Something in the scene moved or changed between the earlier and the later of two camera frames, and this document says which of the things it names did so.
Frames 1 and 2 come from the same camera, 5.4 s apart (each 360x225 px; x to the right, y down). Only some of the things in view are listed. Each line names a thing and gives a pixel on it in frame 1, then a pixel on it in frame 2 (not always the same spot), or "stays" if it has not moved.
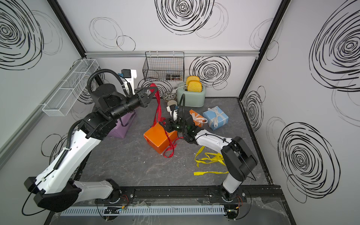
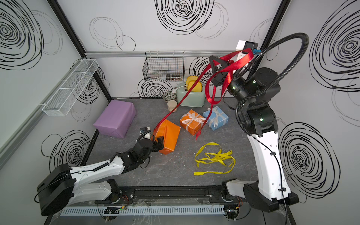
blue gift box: (215, 117) stays
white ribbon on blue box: (217, 115) stays
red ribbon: (159, 120) → (224, 62)
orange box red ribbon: (159, 138) stays
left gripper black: (142, 97) → (161, 144)
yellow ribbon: (210, 158) stays
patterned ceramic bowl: (169, 95) stays
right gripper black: (169, 125) → (215, 67)
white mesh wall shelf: (61, 102) stays
